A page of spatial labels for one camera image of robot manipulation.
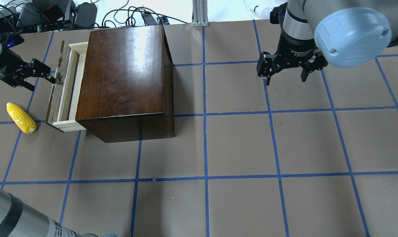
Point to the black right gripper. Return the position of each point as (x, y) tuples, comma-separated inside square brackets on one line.
[(296, 49)]

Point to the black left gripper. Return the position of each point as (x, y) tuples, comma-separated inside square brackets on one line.
[(8, 62)]

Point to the wooden drawer with white handle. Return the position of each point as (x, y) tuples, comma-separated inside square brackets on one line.
[(64, 95)]

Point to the yellow corn cob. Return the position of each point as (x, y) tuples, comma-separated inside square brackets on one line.
[(21, 118)]

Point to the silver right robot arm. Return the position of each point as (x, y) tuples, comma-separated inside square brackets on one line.
[(318, 33)]

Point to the dark wooden drawer box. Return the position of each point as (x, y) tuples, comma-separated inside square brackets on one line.
[(127, 86)]

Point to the black power adapter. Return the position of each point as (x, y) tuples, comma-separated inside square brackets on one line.
[(86, 14)]

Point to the aluminium frame post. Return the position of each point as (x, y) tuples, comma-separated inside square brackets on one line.
[(200, 13)]

